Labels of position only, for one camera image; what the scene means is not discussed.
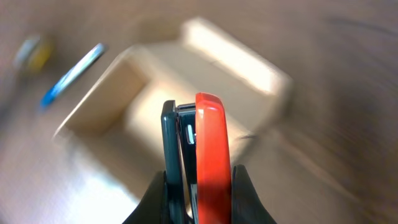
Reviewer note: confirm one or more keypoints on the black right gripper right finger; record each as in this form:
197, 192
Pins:
245, 204

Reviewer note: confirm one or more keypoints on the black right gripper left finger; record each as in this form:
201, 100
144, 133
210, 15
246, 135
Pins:
153, 207

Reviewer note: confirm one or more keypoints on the red and black stapler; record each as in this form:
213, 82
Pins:
197, 162

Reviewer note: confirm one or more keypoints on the blue whiteboard marker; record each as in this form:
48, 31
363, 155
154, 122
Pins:
67, 79

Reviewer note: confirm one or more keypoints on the yellow tape roll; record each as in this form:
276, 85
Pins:
33, 54

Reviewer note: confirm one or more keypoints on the open cardboard box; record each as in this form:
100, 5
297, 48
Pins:
118, 120

